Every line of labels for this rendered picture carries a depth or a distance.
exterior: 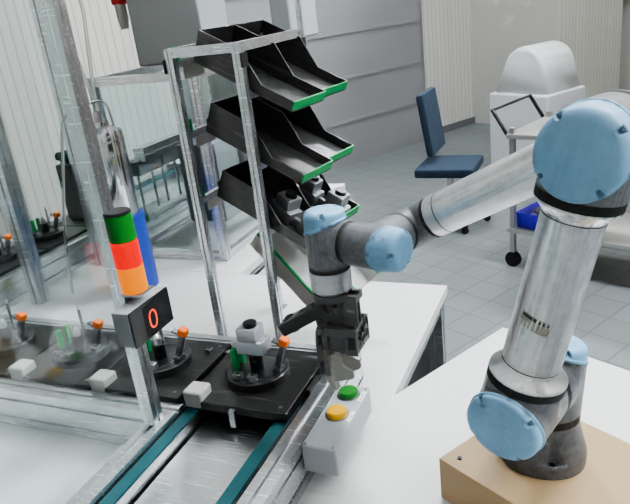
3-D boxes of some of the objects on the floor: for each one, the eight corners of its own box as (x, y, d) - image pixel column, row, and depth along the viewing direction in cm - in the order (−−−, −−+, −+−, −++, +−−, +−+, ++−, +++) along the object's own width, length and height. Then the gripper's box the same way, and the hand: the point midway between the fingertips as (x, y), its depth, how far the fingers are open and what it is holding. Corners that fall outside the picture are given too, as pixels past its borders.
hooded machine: (585, 174, 582) (590, 37, 540) (550, 191, 550) (552, 47, 508) (521, 166, 630) (521, 40, 588) (485, 181, 598) (482, 48, 556)
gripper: (350, 302, 113) (361, 406, 121) (366, 280, 121) (375, 379, 129) (304, 299, 117) (318, 400, 124) (323, 278, 124) (334, 375, 132)
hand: (333, 382), depth 127 cm, fingers closed
